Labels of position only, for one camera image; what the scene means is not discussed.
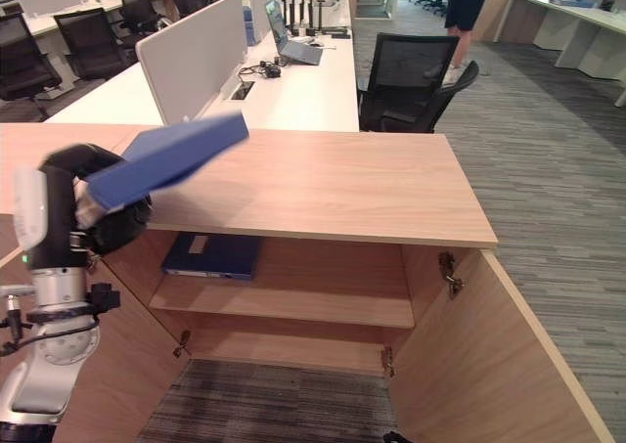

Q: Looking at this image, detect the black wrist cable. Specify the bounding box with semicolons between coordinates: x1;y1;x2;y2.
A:
0;310;100;357

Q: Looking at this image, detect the black mesh office chair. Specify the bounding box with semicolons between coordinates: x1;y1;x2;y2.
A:
356;32;481;134

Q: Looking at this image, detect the wooden cabinet door, wide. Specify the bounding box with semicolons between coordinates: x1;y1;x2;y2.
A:
389;248;615;443

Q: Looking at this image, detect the black cables and adapter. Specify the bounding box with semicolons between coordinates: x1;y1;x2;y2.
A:
238;60;284;81

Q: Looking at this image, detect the wooden cabinet shelf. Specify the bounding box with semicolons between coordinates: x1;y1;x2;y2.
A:
148;275;417;330

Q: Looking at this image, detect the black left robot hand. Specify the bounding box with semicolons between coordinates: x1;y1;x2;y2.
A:
12;142;156;271

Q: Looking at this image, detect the wooden office cabinet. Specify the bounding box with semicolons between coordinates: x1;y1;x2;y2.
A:
0;122;615;443

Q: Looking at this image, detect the person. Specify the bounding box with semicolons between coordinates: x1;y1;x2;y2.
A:
422;0;494;85

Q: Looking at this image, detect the blue folder with white label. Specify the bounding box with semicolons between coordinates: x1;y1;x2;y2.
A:
160;232;263;282

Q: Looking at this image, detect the black antenna stand row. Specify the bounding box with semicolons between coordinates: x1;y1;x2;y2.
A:
280;0;325;37

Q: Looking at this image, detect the long white office desk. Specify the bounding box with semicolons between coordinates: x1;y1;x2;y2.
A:
43;0;361;134

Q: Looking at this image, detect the open grey laptop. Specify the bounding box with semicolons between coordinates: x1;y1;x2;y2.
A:
264;0;325;67

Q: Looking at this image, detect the white desk with panel legs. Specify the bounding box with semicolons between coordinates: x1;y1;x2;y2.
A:
492;0;626;108

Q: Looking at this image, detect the desk cable outlet box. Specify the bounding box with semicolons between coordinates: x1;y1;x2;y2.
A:
223;81;256;103

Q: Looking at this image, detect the wooden cabinet door, narrow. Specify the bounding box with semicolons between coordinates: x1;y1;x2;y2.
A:
52;254;193;443

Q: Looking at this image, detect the white desk partition panel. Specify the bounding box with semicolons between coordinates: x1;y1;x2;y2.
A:
248;0;286;47
135;0;248;127

